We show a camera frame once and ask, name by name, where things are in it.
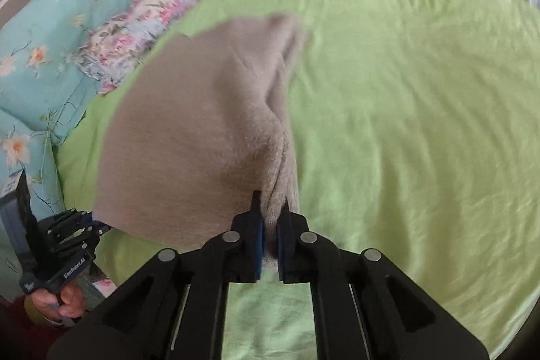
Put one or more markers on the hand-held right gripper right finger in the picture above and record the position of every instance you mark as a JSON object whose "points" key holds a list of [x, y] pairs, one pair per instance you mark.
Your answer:
{"points": [[289, 250]]}

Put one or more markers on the pale floral pillow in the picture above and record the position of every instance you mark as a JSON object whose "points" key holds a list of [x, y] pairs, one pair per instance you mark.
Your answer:
{"points": [[139, 27]]}

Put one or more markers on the light green bed sheet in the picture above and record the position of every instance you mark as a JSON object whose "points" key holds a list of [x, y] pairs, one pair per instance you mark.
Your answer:
{"points": [[400, 111]]}

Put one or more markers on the beige knit sweater brown hem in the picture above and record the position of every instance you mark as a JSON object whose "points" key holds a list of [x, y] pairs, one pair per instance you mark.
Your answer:
{"points": [[198, 124]]}

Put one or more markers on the person's left hand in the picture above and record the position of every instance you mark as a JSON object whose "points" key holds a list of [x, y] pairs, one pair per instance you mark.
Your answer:
{"points": [[63, 307]]}

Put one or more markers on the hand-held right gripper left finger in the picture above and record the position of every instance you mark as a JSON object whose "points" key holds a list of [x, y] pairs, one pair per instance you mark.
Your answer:
{"points": [[249, 246]]}

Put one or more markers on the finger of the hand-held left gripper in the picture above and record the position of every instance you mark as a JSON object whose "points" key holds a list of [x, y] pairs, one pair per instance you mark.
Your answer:
{"points": [[90, 235], [78, 218]]}

